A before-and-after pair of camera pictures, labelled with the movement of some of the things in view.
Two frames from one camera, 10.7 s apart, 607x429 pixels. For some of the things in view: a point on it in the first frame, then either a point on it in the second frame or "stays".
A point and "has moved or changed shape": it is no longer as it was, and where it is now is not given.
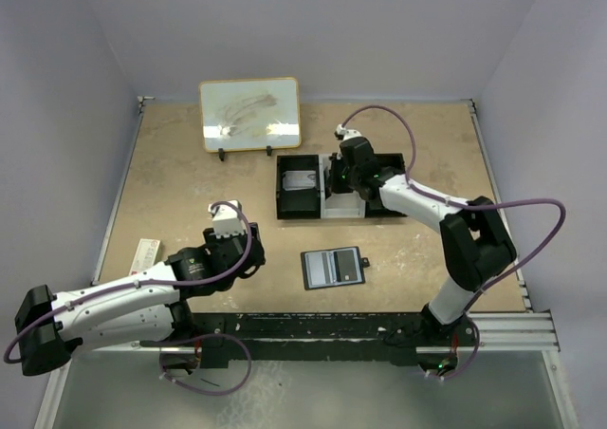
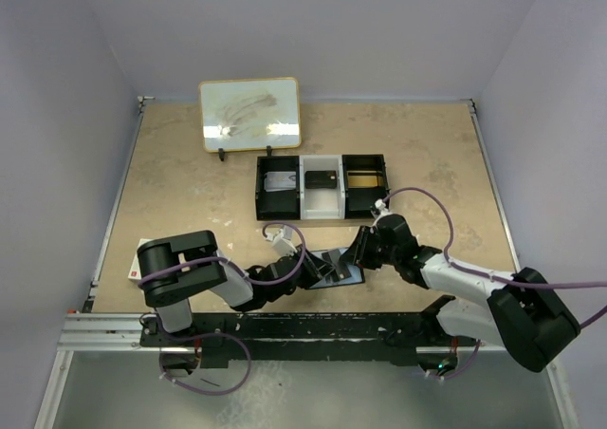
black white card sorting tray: x=302 y=193 has moved or changed shape
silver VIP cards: x=299 y=180 -> x=280 y=180
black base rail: x=322 y=337 stays
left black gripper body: x=212 y=241 -> x=309 y=276
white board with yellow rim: x=250 y=114 stays
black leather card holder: x=333 y=268 stays
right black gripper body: x=342 y=180 -> x=370 y=251
